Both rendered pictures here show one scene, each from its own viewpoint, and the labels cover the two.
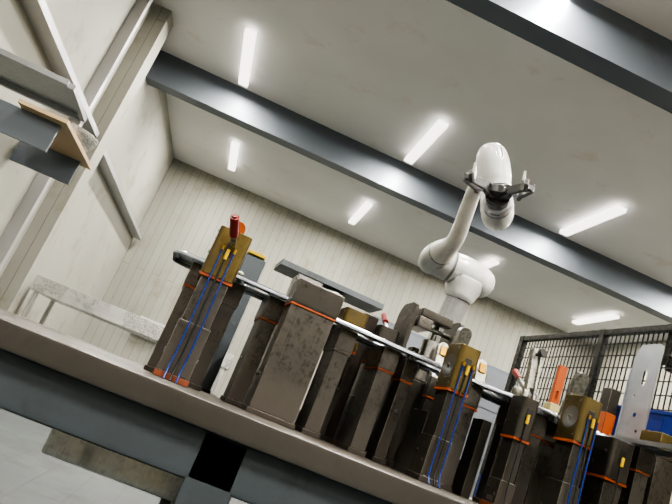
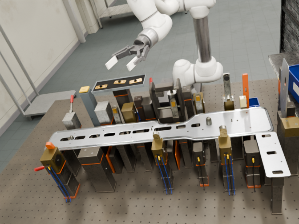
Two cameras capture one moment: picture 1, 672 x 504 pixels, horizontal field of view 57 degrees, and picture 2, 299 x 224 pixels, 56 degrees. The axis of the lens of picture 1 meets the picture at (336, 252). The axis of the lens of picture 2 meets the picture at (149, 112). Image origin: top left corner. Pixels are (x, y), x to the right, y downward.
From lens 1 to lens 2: 1.73 m
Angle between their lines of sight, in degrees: 57
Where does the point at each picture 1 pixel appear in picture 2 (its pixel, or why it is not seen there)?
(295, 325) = (89, 169)
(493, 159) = (132, 5)
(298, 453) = not seen: outside the picture
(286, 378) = (100, 182)
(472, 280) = (198, 7)
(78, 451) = not seen: outside the picture
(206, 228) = not seen: outside the picture
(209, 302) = (59, 178)
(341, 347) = (119, 147)
